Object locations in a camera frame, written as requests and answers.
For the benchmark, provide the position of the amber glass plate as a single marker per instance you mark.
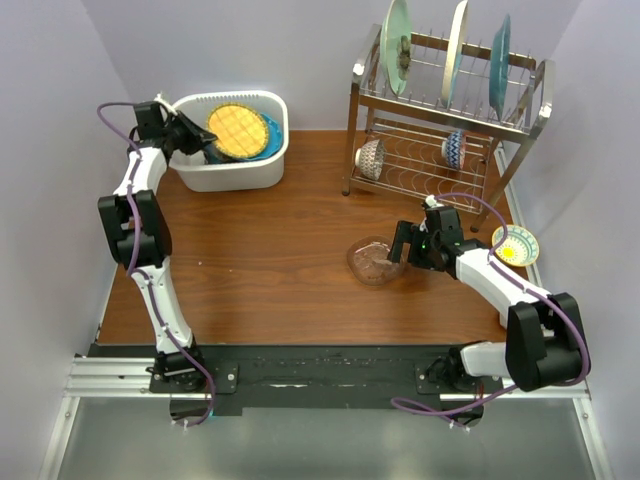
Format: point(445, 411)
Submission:
point(241, 131)

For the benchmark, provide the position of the teal plate in rack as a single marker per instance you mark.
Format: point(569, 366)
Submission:
point(499, 65)

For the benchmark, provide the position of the white plastic bin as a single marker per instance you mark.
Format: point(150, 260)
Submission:
point(201, 177)

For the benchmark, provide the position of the clear glass dish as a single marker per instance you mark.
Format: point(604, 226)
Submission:
point(368, 261)

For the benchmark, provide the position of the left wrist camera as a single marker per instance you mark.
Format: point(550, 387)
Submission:
point(159, 98)

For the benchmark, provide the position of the steel two-tier dish rack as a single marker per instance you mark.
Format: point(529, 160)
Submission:
point(413, 126)

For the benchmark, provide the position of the brown patterned bowl in rack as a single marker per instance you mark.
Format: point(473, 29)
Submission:
point(369, 159)

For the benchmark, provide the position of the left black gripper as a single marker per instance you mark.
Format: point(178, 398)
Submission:
point(202, 137)

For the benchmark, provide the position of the aluminium rail frame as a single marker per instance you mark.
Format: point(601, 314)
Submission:
point(94, 377)

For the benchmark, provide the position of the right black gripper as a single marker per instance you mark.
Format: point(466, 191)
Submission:
point(408, 232)

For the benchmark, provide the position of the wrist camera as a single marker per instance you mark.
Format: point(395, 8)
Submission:
point(429, 203)
point(159, 98)

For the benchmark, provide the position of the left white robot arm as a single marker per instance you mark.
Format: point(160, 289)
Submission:
point(138, 235)

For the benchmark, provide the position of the blue yellow patterned bowl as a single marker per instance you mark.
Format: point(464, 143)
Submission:
point(520, 249)

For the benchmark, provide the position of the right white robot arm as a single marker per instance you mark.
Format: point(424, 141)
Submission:
point(545, 343)

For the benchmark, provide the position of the mint floral plate in rack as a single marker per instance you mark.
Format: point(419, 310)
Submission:
point(395, 46)

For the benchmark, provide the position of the cream plate in rack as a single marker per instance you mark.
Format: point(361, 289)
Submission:
point(454, 53)

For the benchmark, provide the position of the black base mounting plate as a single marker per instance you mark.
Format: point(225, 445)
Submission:
point(224, 380)

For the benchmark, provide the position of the blue zigzag bowl in rack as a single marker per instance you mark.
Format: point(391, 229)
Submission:
point(453, 149)

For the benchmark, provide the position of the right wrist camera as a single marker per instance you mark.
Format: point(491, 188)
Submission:
point(429, 203)

